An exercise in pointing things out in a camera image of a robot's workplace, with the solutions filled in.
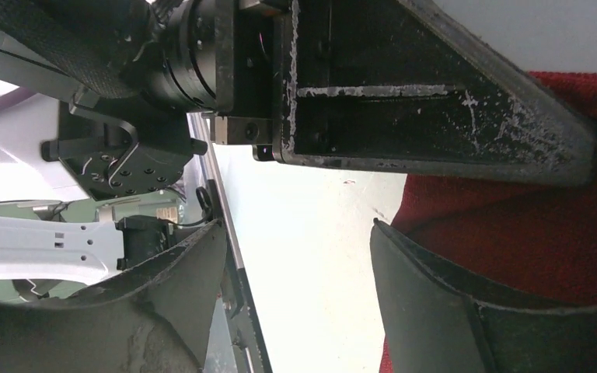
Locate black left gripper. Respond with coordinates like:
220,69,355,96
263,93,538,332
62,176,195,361
148,1,289,162

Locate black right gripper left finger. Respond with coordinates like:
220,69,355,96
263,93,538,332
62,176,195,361
0,220,227,372

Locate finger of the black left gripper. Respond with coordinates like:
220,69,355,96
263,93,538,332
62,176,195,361
273,1,597,187

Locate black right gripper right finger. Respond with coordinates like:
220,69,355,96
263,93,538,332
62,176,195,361
370,221,597,372

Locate red cloth napkin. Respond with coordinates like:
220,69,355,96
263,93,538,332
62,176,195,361
379,72,597,372

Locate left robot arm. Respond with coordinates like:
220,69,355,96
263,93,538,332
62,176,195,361
0,1,597,198

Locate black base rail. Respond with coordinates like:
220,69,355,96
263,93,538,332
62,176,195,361
188,113,273,372

